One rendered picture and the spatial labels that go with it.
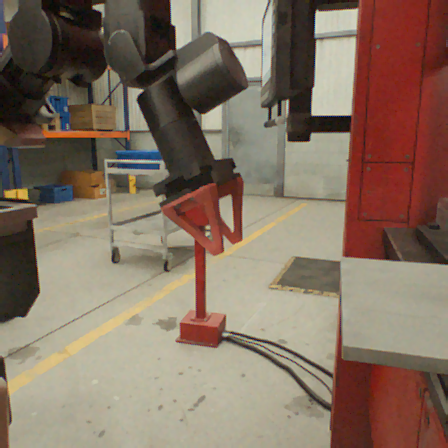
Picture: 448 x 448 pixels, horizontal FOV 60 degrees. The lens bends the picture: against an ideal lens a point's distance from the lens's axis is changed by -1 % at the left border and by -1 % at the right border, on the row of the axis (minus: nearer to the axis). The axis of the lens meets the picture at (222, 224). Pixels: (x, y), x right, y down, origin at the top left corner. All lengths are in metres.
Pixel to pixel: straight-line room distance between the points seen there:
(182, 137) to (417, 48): 0.85
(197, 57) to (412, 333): 0.33
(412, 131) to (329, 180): 6.30
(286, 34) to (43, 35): 0.89
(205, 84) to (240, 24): 7.75
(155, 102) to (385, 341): 0.34
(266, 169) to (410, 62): 6.61
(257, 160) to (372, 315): 7.48
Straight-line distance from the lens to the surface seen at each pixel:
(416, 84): 1.18
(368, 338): 0.26
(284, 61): 1.30
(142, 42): 0.48
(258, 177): 7.75
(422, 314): 0.30
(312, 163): 7.48
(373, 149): 1.16
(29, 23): 0.57
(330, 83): 7.48
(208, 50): 0.45
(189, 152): 0.45
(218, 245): 0.44
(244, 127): 7.83
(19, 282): 0.57
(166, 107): 0.46
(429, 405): 0.65
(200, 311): 2.26
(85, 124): 8.08
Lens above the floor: 1.12
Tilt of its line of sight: 12 degrees down
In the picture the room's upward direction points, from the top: straight up
